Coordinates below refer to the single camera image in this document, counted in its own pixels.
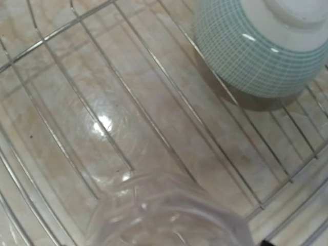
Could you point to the clear glass cup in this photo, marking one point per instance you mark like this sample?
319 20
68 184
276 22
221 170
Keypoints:
154 208

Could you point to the metal wire dish rack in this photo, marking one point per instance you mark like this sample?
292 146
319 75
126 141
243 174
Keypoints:
92 90

